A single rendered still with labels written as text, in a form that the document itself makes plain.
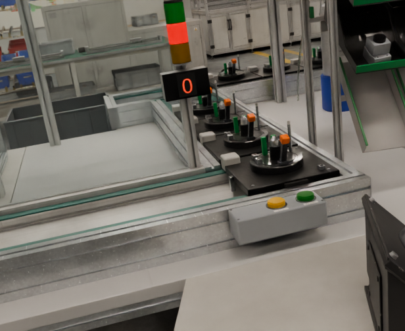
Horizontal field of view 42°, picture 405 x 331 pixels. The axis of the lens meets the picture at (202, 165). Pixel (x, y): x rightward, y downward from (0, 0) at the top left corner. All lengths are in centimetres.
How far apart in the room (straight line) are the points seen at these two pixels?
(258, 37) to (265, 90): 800
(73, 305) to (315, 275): 50
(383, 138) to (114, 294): 77
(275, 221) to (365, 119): 43
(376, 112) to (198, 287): 68
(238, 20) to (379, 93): 901
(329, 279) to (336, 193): 27
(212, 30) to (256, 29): 87
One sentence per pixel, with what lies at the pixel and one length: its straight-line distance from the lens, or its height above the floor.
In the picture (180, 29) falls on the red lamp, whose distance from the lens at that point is 137.
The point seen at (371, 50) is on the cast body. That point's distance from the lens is 138.
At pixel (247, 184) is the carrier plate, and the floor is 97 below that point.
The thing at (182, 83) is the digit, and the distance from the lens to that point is 138.
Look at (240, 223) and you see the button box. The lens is 115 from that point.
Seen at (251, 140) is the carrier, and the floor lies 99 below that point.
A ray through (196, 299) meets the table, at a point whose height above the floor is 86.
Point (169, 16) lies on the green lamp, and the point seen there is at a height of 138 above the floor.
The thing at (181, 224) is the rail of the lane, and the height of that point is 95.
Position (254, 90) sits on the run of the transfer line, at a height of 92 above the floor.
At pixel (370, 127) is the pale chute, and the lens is 144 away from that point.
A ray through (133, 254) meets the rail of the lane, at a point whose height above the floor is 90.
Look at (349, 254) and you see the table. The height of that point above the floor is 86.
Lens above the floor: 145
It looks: 19 degrees down
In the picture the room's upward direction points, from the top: 8 degrees counter-clockwise
